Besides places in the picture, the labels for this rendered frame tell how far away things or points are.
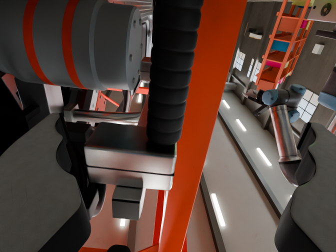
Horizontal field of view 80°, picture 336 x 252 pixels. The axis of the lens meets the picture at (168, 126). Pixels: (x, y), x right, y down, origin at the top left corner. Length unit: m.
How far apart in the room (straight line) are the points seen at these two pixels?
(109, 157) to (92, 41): 0.16
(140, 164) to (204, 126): 0.72
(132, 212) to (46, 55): 0.23
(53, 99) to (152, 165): 0.28
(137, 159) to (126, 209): 0.06
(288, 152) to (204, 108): 0.46
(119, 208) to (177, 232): 1.27
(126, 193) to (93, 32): 0.21
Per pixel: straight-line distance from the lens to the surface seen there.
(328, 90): 0.92
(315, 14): 0.84
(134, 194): 0.22
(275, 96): 1.10
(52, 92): 0.43
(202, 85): 0.83
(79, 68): 0.32
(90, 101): 0.59
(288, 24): 5.88
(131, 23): 0.31
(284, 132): 1.09
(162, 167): 0.20
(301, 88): 1.21
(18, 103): 0.53
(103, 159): 0.21
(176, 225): 1.42
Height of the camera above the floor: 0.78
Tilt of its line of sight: 31 degrees up
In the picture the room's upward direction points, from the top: 173 degrees counter-clockwise
